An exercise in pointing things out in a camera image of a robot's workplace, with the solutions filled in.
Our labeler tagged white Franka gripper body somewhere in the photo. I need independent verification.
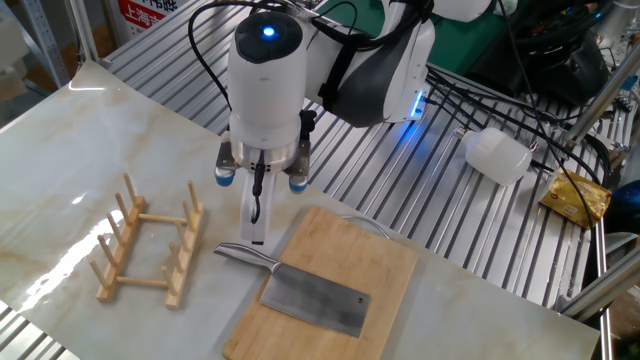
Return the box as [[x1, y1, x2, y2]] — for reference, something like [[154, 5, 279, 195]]
[[239, 172, 277, 246]]

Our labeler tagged steel cleaver knife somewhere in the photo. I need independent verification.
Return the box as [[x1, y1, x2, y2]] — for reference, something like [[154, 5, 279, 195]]
[[213, 242, 372, 339]]

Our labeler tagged wooden peg rack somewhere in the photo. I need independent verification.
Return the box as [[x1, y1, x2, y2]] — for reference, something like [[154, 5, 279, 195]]
[[88, 172, 205, 310]]

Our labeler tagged wooden cutting board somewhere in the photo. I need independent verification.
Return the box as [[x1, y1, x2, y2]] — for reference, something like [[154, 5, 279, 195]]
[[222, 205, 420, 360]]

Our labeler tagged marble pattern table mat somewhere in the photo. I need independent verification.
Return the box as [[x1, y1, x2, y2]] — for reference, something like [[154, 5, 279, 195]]
[[0, 60, 601, 360]]

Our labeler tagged red and white sign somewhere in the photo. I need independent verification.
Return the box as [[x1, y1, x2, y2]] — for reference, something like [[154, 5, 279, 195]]
[[117, 0, 176, 39]]

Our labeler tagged white LED bulb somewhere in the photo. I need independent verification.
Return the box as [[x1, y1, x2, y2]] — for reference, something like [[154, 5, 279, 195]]
[[453, 126, 534, 187]]

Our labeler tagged perforated steel upright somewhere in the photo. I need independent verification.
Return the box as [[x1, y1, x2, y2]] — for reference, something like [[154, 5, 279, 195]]
[[19, 0, 71, 89]]

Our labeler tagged green mat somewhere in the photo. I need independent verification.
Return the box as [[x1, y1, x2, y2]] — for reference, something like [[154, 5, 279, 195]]
[[319, 0, 506, 76]]

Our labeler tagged gold foil packet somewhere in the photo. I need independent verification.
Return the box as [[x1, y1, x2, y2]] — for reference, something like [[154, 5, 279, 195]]
[[538, 168, 613, 230]]

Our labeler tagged black equipment bag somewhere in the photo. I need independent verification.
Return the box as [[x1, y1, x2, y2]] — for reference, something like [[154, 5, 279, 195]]
[[469, 0, 611, 106]]

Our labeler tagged dark blue round object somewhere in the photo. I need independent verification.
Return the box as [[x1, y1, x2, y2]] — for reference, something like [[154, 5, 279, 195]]
[[607, 179, 640, 235]]

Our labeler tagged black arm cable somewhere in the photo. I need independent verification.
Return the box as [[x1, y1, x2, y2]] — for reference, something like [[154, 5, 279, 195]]
[[187, 0, 381, 225]]

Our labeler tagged aluminium frame bar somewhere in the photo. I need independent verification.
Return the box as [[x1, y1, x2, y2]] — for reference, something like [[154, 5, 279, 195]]
[[557, 247, 640, 321]]

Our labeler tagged aluminium frame post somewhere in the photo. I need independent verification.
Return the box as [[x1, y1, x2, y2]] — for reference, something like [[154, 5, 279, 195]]
[[564, 44, 640, 149]]

